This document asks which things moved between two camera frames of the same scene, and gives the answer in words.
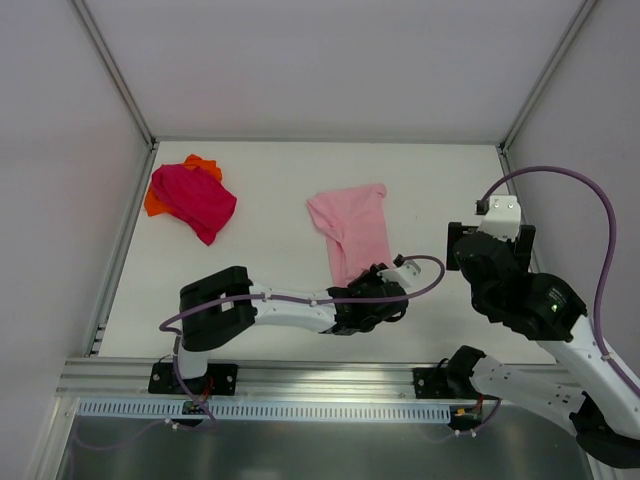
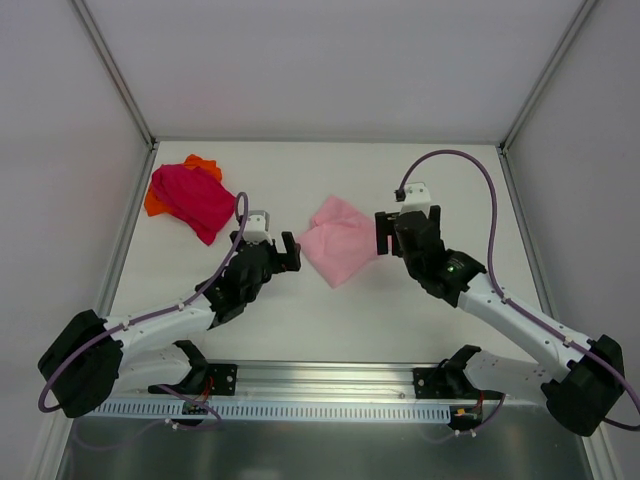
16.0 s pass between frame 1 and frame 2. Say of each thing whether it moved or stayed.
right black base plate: stayed
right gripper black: moved
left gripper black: moved
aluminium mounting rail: stayed
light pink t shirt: moved
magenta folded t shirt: stayed
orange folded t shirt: stayed
